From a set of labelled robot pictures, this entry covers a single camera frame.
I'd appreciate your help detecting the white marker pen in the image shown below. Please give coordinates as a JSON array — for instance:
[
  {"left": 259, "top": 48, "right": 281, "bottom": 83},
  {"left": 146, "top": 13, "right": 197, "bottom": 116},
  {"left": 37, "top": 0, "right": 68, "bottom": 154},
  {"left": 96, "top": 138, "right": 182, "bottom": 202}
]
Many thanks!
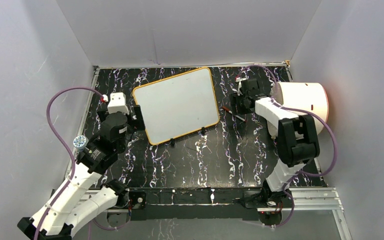
[{"left": 229, "top": 111, "right": 247, "bottom": 123}]

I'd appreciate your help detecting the red marker cap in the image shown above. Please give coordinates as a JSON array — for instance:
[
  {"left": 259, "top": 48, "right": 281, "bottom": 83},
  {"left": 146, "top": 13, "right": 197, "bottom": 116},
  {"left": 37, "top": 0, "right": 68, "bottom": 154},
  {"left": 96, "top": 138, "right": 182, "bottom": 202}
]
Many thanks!
[{"left": 222, "top": 106, "right": 232, "bottom": 114}]

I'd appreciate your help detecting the yellow framed whiteboard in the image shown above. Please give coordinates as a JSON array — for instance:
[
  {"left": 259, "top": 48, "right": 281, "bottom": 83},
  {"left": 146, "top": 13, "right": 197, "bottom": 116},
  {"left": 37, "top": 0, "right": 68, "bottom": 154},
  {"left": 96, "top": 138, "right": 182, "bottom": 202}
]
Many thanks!
[{"left": 132, "top": 67, "right": 220, "bottom": 146}]

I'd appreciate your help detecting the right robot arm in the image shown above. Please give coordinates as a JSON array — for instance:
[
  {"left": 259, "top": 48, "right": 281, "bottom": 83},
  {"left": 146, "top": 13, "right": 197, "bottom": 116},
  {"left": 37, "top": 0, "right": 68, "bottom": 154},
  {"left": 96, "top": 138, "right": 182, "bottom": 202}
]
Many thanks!
[{"left": 230, "top": 77, "right": 320, "bottom": 208}]

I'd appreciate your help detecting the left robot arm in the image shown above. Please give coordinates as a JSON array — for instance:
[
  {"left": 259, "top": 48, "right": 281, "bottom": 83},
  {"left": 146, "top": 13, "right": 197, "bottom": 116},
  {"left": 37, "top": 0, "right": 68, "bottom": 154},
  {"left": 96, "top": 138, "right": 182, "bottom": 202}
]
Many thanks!
[{"left": 17, "top": 105, "right": 145, "bottom": 240}]

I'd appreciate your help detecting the white cylindrical container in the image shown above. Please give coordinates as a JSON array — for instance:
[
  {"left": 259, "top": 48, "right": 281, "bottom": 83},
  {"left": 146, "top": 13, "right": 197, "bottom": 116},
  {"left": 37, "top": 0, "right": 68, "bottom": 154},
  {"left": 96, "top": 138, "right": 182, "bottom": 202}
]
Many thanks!
[{"left": 255, "top": 82, "right": 329, "bottom": 139}]

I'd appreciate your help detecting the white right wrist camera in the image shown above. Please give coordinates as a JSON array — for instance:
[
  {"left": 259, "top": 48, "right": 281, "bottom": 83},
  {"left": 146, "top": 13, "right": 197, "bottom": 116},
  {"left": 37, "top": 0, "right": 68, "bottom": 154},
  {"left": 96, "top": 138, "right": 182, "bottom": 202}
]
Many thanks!
[{"left": 235, "top": 77, "right": 247, "bottom": 95}]

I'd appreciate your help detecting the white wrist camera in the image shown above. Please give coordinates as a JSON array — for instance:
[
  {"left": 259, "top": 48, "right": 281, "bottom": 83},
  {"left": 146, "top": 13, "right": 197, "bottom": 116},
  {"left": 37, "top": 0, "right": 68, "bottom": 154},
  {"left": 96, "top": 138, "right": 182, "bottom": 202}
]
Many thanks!
[
  {"left": 107, "top": 92, "right": 130, "bottom": 115},
  {"left": 235, "top": 77, "right": 247, "bottom": 95}
]

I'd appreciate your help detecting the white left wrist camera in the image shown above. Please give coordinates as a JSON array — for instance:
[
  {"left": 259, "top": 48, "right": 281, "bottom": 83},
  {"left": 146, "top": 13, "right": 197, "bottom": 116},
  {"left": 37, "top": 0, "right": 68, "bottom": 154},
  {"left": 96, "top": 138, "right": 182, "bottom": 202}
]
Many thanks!
[{"left": 107, "top": 92, "right": 130, "bottom": 115}]

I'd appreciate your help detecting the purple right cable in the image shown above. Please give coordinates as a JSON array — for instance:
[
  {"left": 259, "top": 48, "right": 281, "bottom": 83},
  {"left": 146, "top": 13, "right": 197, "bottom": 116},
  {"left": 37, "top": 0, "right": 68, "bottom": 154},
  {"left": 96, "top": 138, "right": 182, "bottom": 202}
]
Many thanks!
[{"left": 238, "top": 64, "right": 339, "bottom": 229}]

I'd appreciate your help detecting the purple cable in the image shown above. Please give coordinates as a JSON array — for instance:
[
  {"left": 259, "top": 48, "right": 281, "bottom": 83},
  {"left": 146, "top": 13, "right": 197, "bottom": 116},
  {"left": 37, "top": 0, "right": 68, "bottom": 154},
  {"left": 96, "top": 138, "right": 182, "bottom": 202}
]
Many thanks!
[
  {"left": 238, "top": 64, "right": 339, "bottom": 229},
  {"left": 32, "top": 86, "right": 131, "bottom": 240}
]

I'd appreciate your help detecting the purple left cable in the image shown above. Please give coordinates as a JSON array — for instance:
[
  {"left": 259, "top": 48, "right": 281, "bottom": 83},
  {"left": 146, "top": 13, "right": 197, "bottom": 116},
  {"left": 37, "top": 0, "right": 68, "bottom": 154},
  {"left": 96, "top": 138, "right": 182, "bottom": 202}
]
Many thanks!
[{"left": 32, "top": 86, "right": 131, "bottom": 240}]

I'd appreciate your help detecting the aluminium base frame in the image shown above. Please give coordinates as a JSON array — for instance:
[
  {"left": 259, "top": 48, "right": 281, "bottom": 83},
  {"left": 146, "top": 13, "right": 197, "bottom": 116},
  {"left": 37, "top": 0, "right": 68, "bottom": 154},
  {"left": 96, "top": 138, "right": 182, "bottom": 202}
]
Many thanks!
[{"left": 81, "top": 187, "right": 343, "bottom": 227}]

